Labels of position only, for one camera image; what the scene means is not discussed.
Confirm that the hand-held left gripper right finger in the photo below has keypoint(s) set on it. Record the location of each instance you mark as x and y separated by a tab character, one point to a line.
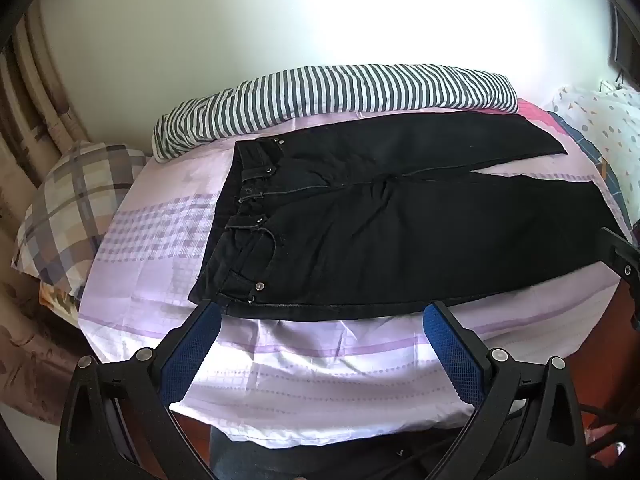
452	355

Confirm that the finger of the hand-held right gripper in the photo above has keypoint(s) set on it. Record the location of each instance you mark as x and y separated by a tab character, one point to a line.
622	255

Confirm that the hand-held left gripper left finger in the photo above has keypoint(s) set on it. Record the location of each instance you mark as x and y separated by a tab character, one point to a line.
192	355

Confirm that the black pants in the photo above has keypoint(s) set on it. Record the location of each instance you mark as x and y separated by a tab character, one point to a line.
400	240

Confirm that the white triangle print pillow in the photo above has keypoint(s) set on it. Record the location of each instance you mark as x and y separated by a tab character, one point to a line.
610	130

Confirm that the purple checked bed sheet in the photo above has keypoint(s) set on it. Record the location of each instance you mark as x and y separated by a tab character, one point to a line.
325	375

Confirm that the floral cushion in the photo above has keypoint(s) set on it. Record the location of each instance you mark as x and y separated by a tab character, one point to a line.
57	300

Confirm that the person's dark clothing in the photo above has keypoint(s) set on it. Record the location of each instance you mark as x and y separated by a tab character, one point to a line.
310	460

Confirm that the pink patchwork quilt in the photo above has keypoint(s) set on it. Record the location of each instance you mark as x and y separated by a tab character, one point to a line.
537	112

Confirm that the plaid pillow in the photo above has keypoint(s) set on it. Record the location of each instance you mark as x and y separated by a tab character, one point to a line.
75	210

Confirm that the beige patterned curtain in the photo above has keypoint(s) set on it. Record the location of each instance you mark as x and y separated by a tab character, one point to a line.
30	110

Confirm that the grey white striped blanket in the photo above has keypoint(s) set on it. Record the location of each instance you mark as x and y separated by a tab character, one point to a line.
325	90

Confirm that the black wall screen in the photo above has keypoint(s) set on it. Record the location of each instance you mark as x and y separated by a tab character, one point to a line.
627	45

